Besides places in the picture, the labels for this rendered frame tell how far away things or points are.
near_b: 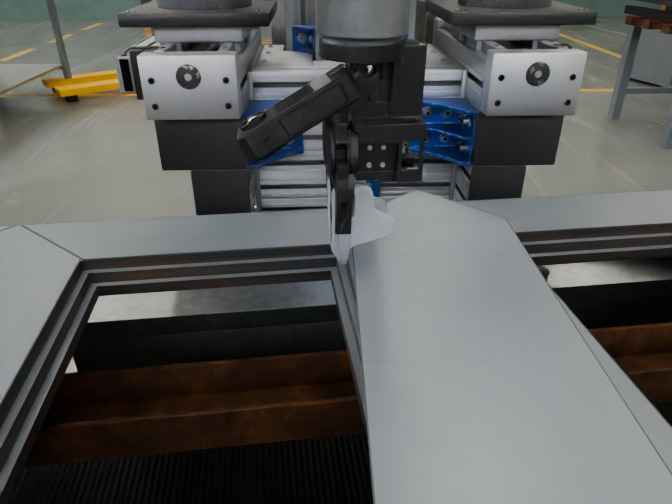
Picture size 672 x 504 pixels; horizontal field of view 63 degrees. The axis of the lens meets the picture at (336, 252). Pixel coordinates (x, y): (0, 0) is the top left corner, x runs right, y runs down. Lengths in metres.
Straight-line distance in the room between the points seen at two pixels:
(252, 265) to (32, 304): 0.20
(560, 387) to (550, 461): 0.07
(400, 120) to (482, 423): 0.25
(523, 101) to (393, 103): 0.42
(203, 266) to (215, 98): 0.32
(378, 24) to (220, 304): 0.48
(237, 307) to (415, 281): 0.34
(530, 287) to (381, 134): 0.20
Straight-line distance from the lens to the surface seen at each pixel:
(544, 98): 0.89
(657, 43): 5.91
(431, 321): 0.47
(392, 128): 0.47
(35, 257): 0.63
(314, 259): 0.58
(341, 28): 0.45
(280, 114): 0.47
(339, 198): 0.47
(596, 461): 0.39
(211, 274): 0.59
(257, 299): 0.80
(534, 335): 0.48
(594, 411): 0.43
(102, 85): 5.12
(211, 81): 0.83
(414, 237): 0.60
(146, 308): 0.82
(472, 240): 0.60
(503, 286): 0.53
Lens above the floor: 1.13
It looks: 29 degrees down
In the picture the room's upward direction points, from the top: straight up
